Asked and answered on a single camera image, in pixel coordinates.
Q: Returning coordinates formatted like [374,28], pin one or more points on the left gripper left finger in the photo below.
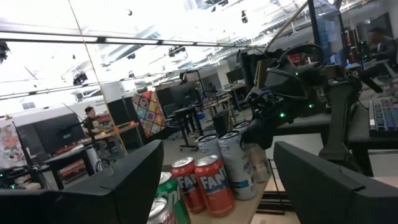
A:
[93,202]

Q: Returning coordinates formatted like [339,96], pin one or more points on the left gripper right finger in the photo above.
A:
[342,202]

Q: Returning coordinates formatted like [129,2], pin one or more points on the silver Diet Coke can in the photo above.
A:
[160,211]

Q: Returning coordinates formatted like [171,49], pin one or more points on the green Sprite can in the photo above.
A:
[174,199]

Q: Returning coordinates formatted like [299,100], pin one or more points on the red Fanta strawberry can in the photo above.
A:
[214,186]
[186,186]

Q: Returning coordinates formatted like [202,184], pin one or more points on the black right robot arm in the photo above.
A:
[339,118]

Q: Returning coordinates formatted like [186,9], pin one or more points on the grey metal table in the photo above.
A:
[118,129]

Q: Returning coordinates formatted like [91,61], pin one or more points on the black computer monitor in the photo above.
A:
[53,133]

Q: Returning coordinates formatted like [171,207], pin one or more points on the person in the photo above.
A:
[188,90]
[90,119]
[384,46]

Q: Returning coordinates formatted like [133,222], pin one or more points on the black rolling desk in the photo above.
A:
[186,112]

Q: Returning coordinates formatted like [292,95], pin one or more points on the black computer keyboard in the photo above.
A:
[384,115]

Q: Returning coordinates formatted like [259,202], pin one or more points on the colourful patchwork quilt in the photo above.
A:
[149,113]

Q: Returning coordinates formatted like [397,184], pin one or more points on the black overhead crossbar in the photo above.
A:
[124,40]

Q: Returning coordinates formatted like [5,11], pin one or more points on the black metal table frame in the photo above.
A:
[273,202]

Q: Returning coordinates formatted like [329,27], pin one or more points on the black ceiling camera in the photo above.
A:
[80,78]
[176,51]

